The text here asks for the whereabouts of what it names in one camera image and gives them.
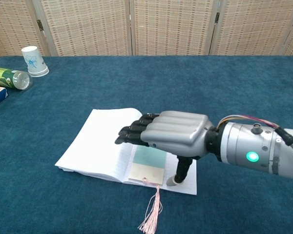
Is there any bamboo folding screen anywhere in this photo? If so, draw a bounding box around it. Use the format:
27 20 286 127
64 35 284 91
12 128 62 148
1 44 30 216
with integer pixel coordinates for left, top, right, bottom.
0 0 293 61

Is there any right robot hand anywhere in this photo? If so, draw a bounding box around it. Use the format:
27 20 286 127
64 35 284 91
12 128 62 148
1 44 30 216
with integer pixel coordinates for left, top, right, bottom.
114 111 215 188

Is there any open white lined notebook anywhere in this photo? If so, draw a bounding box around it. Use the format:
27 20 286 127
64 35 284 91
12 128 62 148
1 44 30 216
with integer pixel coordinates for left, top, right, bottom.
55 108 198 195

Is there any green label plastic bottle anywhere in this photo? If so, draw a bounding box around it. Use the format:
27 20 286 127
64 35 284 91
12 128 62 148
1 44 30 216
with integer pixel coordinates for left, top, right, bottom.
0 66 34 91

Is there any dark blue table cloth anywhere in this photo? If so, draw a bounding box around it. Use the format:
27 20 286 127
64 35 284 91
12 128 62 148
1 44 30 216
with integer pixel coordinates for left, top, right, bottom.
0 55 293 234

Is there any white paper cup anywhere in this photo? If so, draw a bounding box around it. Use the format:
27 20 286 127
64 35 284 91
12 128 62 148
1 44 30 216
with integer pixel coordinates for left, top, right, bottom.
21 45 50 78

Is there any teal bookmark with pink tassel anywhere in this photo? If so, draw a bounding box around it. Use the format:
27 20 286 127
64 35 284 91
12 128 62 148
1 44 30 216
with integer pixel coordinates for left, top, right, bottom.
128 145 167 234

